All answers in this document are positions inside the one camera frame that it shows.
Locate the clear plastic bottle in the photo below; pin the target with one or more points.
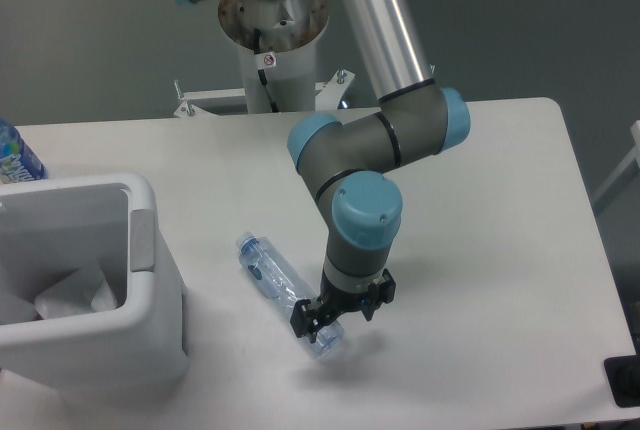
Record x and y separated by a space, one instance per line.
282 285

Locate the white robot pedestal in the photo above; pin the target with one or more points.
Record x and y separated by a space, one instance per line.
276 42

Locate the blue labelled drink bottle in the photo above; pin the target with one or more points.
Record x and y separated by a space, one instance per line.
18 162

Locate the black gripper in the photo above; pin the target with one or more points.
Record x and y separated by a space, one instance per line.
310 316

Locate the white furniture leg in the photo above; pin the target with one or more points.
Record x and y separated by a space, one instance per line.
620 177

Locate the clear plastic wrapper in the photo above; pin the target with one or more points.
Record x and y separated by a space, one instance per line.
84 291

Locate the black table clamp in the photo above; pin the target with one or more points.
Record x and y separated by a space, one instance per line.
623 377

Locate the white pedestal base frame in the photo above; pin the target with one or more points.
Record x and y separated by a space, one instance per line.
330 95

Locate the white plastic trash can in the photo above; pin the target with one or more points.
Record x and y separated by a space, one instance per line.
49 229

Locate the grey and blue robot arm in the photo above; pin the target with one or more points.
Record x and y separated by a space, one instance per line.
344 165

